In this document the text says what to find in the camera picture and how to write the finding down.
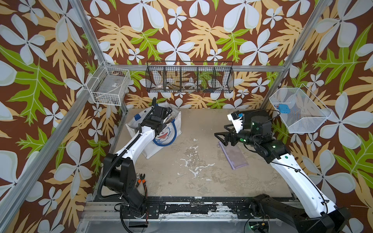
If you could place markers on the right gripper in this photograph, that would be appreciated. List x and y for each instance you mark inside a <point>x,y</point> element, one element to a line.
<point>233,134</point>

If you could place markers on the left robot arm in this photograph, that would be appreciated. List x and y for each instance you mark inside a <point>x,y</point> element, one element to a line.
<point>119,175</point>

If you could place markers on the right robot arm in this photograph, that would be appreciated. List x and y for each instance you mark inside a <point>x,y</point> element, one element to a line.
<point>318,213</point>

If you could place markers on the white canvas tote bag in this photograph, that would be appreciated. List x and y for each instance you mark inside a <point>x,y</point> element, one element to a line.
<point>166,137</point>

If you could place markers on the black zippered case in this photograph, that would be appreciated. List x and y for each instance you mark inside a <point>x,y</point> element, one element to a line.
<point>249,114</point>

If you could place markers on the blue small object in basket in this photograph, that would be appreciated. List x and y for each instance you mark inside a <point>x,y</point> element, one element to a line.
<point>283,109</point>

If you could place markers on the white mesh basket right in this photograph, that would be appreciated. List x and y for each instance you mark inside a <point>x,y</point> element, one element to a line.
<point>307,112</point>

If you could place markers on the black wire basket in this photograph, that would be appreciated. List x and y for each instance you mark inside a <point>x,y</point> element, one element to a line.
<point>189,76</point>

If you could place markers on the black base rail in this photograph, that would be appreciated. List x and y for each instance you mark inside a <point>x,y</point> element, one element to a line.
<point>191,207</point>

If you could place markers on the orange handled pliers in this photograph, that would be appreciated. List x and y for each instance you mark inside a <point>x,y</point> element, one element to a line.
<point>141,180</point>

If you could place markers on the white wire basket left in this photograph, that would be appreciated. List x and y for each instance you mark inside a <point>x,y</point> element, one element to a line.
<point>108,85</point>

